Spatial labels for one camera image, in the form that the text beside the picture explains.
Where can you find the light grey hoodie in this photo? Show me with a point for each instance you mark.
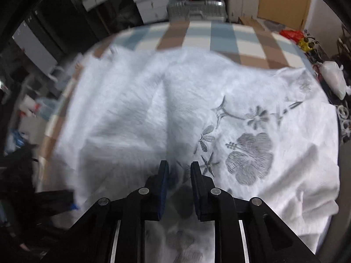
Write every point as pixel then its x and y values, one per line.
pixel 137 115

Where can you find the wooden door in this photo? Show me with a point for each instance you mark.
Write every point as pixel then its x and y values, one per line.
pixel 282 0

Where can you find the silver suitcase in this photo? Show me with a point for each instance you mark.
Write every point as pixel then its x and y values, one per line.
pixel 197 9

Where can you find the white plastic bag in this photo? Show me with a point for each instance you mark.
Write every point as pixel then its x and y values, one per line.
pixel 333 78

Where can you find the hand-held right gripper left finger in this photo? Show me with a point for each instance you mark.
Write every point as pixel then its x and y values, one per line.
pixel 164 191

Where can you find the yellow shoes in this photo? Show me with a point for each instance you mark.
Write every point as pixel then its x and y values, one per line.
pixel 304 43

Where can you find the white drawer desk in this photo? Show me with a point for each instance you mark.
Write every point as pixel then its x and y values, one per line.
pixel 150 2

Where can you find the red plastic bag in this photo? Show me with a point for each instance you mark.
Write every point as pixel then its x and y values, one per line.
pixel 292 34

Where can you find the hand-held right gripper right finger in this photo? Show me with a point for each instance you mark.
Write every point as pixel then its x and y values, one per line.
pixel 195 191

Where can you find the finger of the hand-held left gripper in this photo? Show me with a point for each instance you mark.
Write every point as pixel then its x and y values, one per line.
pixel 57 202

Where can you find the flat cardboard piece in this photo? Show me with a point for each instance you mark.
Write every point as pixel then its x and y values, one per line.
pixel 253 23

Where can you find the checked bed sheet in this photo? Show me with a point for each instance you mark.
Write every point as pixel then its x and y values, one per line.
pixel 197 35

